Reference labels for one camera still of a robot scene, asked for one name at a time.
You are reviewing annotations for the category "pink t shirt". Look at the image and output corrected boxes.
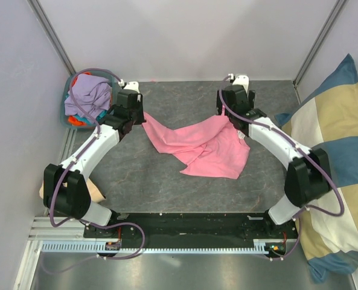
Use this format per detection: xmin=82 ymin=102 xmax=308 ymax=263
xmin=142 ymin=113 xmax=250 ymax=179

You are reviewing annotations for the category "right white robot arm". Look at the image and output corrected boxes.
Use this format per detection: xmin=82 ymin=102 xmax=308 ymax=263
xmin=217 ymin=85 xmax=337 ymax=238

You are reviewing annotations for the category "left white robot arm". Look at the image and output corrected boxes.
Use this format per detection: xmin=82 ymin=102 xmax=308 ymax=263
xmin=43 ymin=82 xmax=145 ymax=237

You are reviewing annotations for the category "lilac t shirt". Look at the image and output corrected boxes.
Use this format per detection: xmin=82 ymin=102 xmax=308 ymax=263
xmin=72 ymin=73 xmax=112 ymax=118

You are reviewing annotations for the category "teal t shirt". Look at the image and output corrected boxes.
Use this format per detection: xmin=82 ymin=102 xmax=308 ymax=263
xmin=64 ymin=94 xmax=112 ymax=126

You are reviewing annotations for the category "orange t shirt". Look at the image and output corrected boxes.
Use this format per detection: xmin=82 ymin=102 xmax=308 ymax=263
xmin=68 ymin=71 xmax=91 ymax=127

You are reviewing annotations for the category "teal plastic laundry basket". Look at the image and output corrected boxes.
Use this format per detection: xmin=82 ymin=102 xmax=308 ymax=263
xmin=60 ymin=69 xmax=118 ymax=129

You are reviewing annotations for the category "beige cloth bag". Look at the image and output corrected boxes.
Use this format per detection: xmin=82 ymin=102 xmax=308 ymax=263
xmin=39 ymin=178 xmax=106 ymax=204

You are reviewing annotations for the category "blue cream checked pillow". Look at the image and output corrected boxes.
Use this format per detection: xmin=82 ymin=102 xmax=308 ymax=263
xmin=276 ymin=55 xmax=358 ymax=283

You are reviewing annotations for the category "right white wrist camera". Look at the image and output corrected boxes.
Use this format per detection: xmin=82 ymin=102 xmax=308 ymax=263
xmin=228 ymin=73 xmax=249 ymax=92

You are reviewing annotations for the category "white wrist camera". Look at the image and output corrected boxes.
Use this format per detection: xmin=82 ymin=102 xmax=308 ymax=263
xmin=228 ymin=73 xmax=249 ymax=92
xmin=117 ymin=79 xmax=140 ymax=93

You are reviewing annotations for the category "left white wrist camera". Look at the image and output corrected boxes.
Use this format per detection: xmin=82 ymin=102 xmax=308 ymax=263
xmin=117 ymin=79 xmax=140 ymax=93

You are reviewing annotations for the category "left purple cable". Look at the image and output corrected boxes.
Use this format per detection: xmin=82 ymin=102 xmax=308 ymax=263
xmin=48 ymin=68 xmax=125 ymax=228

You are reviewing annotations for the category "left aluminium frame post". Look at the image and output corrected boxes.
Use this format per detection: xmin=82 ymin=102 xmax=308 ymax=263
xmin=27 ymin=0 xmax=76 ymax=75

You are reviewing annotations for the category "aluminium frame post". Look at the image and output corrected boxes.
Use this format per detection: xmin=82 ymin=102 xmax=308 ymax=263
xmin=27 ymin=0 xmax=76 ymax=75
xmin=293 ymin=0 xmax=348 ymax=89

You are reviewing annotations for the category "right aluminium frame post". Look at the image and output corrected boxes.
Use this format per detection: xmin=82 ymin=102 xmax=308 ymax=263
xmin=293 ymin=0 xmax=348 ymax=89

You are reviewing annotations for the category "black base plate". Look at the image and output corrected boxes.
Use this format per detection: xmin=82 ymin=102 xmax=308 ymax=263
xmin=83 ymin=212 xmax=298 ymax=250

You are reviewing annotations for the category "light blue cable duct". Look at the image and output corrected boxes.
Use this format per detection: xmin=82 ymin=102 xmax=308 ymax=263
xmin=41 ymin=240 xmax=285 ymax=254

